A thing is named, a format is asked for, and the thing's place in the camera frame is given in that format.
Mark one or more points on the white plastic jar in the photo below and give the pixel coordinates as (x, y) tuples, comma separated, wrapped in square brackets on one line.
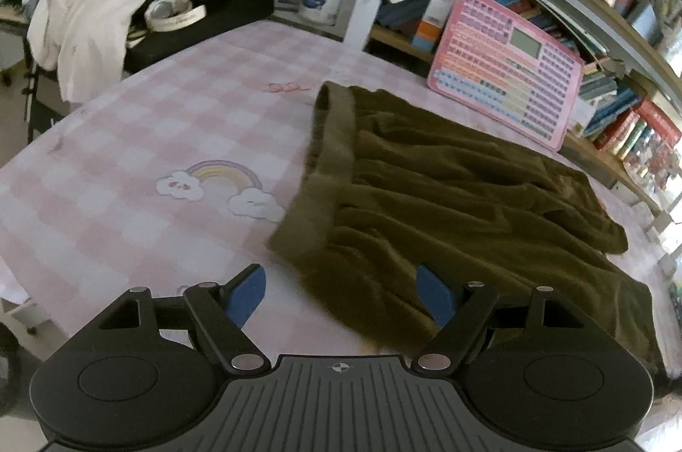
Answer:
[(319, 1)]

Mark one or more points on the black box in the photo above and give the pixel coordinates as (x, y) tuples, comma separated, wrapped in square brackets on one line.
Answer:
[(240, 7)]

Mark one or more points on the pink toy learning tablet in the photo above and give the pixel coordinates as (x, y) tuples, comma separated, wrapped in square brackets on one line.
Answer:
[(479, 57)]

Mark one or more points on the white tape roll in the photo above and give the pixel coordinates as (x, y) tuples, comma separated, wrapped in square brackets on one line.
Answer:
[(173, 15)]

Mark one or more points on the pink checkered printed desk mat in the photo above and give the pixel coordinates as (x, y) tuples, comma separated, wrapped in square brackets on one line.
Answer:
[(133, 121)]

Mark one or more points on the colourful paper flower ornament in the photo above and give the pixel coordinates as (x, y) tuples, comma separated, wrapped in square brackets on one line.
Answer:
[(655, 164)]

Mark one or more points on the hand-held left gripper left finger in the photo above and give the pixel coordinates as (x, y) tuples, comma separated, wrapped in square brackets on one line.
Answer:
[(248, 295)]

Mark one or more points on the row of upright books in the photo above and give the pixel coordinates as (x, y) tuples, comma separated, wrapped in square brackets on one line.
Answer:
[(618, 105)]

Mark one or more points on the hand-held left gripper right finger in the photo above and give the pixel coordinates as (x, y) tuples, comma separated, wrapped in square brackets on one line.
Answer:
[(434, 295)]

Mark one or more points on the white clothes pile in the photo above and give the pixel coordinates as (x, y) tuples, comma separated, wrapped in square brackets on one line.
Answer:
[(85, 31)]

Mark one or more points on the thick red book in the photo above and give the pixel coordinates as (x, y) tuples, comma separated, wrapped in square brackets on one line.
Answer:
[(660, 124)]

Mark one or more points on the olive green garment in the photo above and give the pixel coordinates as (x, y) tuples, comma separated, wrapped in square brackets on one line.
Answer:
[(453, 196)]

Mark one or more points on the white and orange box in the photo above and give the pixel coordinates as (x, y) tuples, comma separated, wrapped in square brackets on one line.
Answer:
[(434, 17)]

